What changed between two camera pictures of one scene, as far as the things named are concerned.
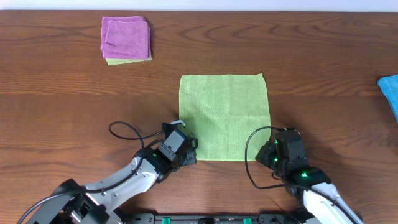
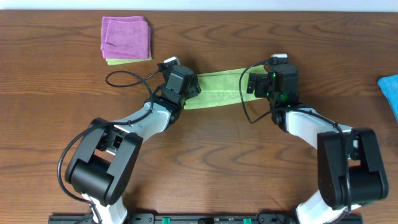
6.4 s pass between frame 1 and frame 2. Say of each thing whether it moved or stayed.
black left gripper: moved
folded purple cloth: stayed
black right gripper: moved
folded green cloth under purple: stayed
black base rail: stayed
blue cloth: stayed
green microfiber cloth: moved
